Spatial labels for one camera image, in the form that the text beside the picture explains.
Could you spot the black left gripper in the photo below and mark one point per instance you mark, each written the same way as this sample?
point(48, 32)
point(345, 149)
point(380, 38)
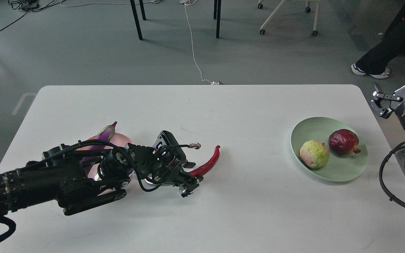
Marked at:
point(164, 164)

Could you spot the pink plate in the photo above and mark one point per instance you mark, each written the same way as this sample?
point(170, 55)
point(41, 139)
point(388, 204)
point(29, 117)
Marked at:
point(119, 140)

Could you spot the purple eggplant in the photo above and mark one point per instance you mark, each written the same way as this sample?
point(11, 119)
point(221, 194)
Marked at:
point(102, 138)

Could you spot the white wheeled chair base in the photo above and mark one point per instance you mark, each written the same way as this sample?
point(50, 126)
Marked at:
point(309, 6)

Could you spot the light green plate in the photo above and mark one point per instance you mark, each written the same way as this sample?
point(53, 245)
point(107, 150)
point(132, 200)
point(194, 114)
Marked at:
point(338, 169)

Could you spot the red chili pepper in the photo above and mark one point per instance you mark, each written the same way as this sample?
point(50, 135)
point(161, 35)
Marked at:
point(206, 167)

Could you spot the green yellow guava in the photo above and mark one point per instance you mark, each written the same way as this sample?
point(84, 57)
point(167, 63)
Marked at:
point(314, 154)

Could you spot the red pomegranate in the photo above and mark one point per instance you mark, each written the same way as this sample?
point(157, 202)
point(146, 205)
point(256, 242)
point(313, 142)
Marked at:
point(344, 142)

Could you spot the person leg with sneaker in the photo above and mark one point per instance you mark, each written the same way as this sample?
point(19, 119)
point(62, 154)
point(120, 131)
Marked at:
point(374, 62)

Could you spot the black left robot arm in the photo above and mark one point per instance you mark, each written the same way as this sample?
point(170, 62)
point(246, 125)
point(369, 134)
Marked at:
point(61, 176)

